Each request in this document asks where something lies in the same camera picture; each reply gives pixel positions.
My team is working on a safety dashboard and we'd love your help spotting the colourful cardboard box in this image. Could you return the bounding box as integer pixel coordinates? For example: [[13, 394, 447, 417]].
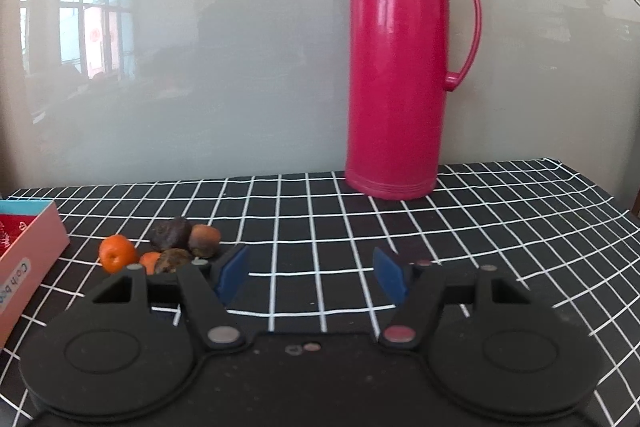
[[0, 199, 71, 350]]

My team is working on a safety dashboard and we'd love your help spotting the orange tangerine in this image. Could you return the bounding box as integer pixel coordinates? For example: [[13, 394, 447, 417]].
[[99, 234, 138, 274]]

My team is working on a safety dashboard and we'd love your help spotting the dark purple shrivelled plum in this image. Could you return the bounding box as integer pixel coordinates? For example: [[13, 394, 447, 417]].
[[150, 217, 192, 253]]

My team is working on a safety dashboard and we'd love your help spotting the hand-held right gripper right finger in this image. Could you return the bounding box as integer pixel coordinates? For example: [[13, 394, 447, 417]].
[[372, 246, 538, 352]]

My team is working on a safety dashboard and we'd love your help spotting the brown shrivelled tangerine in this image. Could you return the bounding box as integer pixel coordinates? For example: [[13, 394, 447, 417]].
[[187, 224, 222, 258]]

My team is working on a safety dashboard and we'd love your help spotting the small orange kumquat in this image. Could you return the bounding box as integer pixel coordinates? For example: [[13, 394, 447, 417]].
[[138, 251, 162, 275]]

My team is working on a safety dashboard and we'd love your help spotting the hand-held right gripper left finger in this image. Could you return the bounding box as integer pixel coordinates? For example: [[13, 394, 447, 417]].
[[87, 243, 249, 352]]

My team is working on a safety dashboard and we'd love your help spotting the red thermos jug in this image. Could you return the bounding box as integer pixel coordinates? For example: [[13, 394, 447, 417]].
[[345, 0, 482, 201]]

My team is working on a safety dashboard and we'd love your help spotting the black white checkered tablecloth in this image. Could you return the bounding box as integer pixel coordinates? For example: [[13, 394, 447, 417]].
[[0, 158, 640, 427]]

